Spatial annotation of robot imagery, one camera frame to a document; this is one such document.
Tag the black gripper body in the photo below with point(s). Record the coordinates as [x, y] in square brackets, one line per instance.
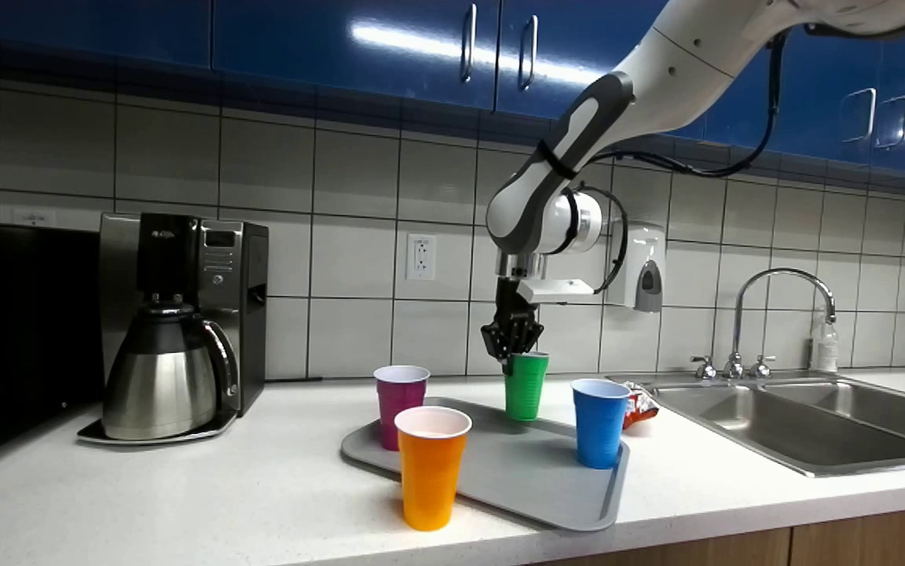
[513, 305]

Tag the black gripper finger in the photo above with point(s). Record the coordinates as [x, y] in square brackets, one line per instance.
[498, 344]
[530, 339]

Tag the green plastic cup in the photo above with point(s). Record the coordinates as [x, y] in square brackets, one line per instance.
[525, 398]

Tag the blue plastic cup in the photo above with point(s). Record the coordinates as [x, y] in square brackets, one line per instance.
[603, 429]

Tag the orange plastic cup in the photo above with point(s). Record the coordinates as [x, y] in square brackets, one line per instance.
[431, 472]

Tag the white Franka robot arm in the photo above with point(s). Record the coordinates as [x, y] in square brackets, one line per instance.
[683, 64]

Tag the grey plastic tray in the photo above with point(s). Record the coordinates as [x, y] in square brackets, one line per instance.
[516, 472]

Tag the magenta plastic cup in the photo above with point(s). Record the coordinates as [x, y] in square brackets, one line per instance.
[398, 393]

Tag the red snack bag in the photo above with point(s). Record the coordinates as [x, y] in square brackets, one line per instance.
[642, 405]

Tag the chrome gooseneck faucet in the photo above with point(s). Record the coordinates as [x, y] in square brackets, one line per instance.
[736, 357]

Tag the black coffee maker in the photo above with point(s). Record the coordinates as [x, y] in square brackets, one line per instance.
[235, 284]

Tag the stainless steel double sink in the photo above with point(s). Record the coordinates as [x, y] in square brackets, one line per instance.
[786, 429]

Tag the clear soap bottle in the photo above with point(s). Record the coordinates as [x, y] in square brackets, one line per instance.
[824, 346]

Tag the stainless steel coffee carafe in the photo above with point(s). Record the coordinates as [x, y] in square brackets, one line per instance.
[166, 379]

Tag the wooden lower cabinet front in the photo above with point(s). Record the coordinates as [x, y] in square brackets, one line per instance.
[872, 538]

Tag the black microwave oven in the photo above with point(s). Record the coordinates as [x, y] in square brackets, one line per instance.
[15, 346]

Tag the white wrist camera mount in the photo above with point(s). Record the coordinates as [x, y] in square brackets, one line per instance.
[563, 288]

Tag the white wall outlet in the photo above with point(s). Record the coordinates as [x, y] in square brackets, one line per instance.
[422, 257]

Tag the white wall soap dispenser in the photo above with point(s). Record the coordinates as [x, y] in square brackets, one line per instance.
[642, 257]

